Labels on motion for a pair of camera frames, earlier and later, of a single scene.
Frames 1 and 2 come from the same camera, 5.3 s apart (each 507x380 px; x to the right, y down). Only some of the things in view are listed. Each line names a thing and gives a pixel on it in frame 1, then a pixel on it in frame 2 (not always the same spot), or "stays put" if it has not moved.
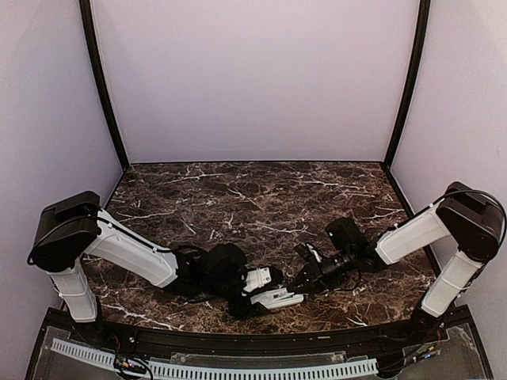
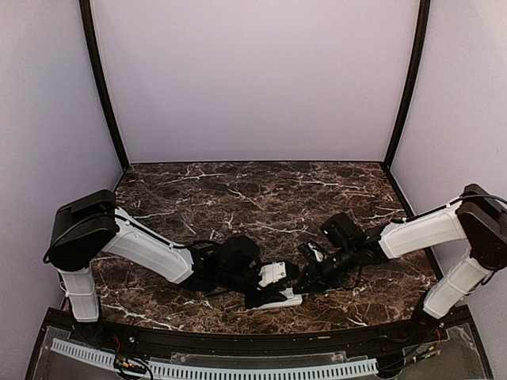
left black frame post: (88, 28) stays put
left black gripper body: (241, 310) → (261, 299)
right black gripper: (316, 279) stays put
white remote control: (277, 298) stays put
